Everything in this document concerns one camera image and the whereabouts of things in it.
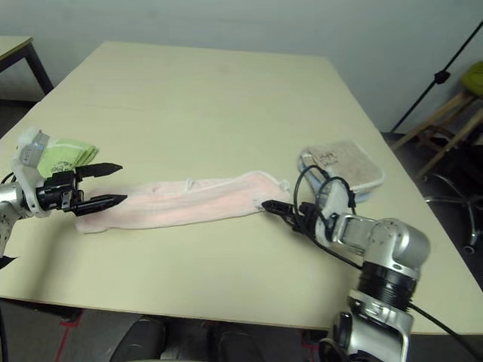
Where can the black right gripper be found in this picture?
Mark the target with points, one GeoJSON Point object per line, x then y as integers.
{"type": "Point", "coordinates": [307, 218]}

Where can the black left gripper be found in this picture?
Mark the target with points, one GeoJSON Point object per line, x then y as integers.
{"type": "Point", "coordinates": [56, 192]}

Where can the pink towel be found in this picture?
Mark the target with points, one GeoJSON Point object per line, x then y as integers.
{"type": "Point", "coordinates": [181, 203]}

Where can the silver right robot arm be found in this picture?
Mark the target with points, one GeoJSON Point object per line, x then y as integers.
{"type": "Point", "coordinates": [392, 241]}

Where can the green folded towel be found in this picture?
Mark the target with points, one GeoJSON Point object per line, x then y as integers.
{"type": "Point", "coordinates": [75, 151]}

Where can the beige folded towel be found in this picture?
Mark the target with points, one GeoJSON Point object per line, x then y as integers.
{"type": "Point", "coordinates": [351, 166]}

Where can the black robot right foot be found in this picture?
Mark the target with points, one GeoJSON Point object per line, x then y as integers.
{"type": "Point", "coordinates": [234, 343]}

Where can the black robot foot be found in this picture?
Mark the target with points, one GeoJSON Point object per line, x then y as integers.
{"type": "Point", "coordinates": [234, 343]}
{"type": "Point", "coordinates": [143, 339]}

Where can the black robot left foot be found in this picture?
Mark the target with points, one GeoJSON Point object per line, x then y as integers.
{"type": "Point", "coordinates": [143, 339]}

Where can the chrome office chair base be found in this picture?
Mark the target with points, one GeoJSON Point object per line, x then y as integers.
{"type": "Point", "coordinates": [470, 247]}

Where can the black tripod stand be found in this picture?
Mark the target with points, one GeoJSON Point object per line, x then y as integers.
{"type": "Point", "coordinates": [440, 77]}

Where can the wooden stool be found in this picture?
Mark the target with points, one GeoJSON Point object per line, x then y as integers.
{"type": "Point", "coordinates": [466, 99]}

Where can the green cushion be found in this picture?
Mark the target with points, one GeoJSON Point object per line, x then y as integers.
{"type": "Point", "coordinates": [474, 77]}

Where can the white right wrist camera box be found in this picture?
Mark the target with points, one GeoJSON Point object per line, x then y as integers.
{"type": "Point", "coordinates": [336, 200]}

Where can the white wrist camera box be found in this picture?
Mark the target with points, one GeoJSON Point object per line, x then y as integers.
{"type": "Point", "coordinates": [24, 171]}
{"type": "Point", "coordinates": [336, 200]}

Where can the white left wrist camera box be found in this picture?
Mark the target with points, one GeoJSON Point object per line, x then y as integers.
{"type": "Point", "coordinates": [24, 171]}

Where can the beige side table black frame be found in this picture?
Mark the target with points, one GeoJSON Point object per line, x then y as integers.
{"type": "Point", "coordinates": [11, 45]}

